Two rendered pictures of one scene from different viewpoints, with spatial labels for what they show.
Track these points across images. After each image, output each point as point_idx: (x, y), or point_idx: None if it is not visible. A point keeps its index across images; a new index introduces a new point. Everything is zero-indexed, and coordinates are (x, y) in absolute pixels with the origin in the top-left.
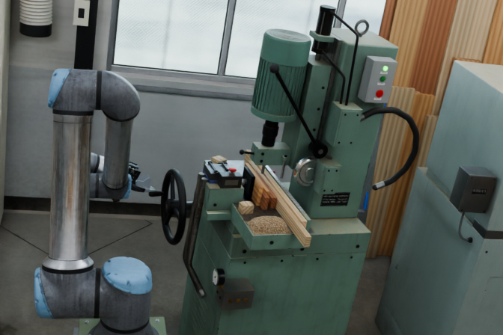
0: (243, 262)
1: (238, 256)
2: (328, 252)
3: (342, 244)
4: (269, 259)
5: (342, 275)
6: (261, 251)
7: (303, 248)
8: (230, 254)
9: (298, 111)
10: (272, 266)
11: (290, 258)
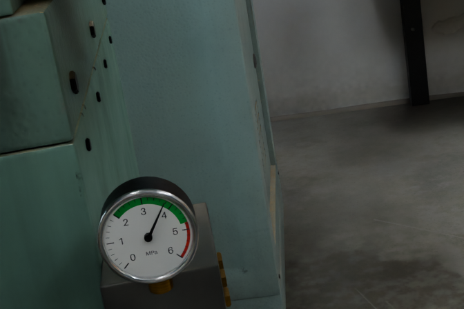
0: (88, 146)
1: (74, 117)
2: (101, 32)
3: None
4: (91, 101)
5: (121, 109)
6: (79, 70)
7: (94, 26)
8: (58, 127)
9: None
10: (100, 133)
11: (97, 80)
